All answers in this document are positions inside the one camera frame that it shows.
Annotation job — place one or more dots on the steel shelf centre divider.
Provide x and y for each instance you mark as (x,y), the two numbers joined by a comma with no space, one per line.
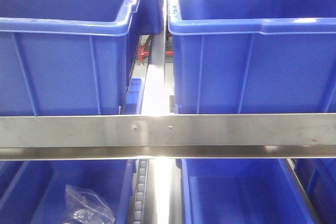
(157,205)

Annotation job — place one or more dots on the roller track strip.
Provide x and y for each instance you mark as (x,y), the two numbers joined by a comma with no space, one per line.
(139,191)

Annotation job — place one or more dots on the blue plastic bin right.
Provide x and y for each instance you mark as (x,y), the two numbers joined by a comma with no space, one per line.
(253,56)

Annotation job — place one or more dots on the blue plastic bin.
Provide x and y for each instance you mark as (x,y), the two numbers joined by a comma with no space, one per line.
(65,57)
(253,56)

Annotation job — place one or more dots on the blue plastic bin left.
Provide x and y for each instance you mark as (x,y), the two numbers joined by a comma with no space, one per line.
(65,57)

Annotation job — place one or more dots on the clear plastic bag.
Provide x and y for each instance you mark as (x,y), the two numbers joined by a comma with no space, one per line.
(83,205)

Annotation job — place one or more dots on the blue bin lower left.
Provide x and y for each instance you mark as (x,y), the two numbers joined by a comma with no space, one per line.
(35,191)

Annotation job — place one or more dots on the blue bin lower far right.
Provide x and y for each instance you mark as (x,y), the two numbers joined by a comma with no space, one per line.
(317,176)

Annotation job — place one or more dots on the red metal frame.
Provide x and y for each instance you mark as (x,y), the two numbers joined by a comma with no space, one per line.
(145,44)

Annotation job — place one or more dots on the steel shelf front rail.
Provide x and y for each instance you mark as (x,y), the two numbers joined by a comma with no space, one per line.
(304,135)

